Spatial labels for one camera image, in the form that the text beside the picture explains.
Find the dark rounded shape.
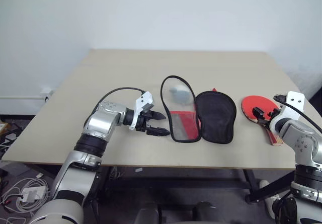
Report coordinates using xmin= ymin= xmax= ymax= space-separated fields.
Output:
xmin=134 ymin=200 xmax=163 ymax=224

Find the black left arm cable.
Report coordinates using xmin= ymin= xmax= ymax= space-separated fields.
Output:
xmin=84 ymin=87 xmax=145 ymax=130

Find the white floor cable bundle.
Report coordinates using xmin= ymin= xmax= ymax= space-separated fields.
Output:
xmin=0 ymin=175 xmax=52 ymax=224

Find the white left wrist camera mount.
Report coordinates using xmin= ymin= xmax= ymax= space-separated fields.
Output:
xmin=128 ymin=91 xmax=154 ymax=131

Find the white wall cable duct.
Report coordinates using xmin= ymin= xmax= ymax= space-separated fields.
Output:
xmin=0 ymin=96 xmax=47 ymax=100

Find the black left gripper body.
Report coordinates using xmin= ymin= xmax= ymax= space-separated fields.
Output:
xmin=135 ymin=109 xmax=154 ymax=134

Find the black red paddle case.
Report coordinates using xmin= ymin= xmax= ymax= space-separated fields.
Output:
xmin=160 ymin=76 xmax=237 ymax=144

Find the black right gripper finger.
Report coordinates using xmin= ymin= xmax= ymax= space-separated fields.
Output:
xmin=252 ymin=106 xmax=266 ymax=120
xmin=256 ymin=117 xmax=271 ymax=129

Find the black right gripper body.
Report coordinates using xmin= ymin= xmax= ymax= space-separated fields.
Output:
xmin=264 ymin=108 xmax=281 ymax=127

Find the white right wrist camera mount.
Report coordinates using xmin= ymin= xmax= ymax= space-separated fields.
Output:
xmin=268 ymin=91 xmax=306 ymax=134

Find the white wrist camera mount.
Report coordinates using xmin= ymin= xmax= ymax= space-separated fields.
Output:
xmin=268 ymin=91 xmax=306 ymax=134
xmin=128 ymin=91 xmax=154 ymax=131

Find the red table tennis paddle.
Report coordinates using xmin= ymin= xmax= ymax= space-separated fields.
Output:
xmin=240 ymin=95 xmax=285 ymax=146

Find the white power adapter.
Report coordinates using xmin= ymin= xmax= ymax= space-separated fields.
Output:
xmin=21 ymin=186 xmax=50 ymax=202

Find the white shoe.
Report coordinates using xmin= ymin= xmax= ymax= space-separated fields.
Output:
xmin=259 ymin=179 xmax=271 ymax=192
xmin=265 ymin=194 xmax=281 ymax=220

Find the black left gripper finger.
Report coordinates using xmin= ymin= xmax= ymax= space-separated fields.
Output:
xmin=146 ymin=127 xmax=170 ymax=137
xmin=150 ymin=110 xmax=167 ymax=121

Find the black metal table frame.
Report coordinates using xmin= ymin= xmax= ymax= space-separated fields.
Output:
xmin=99 ymin=165 xmax=298 ymax=205

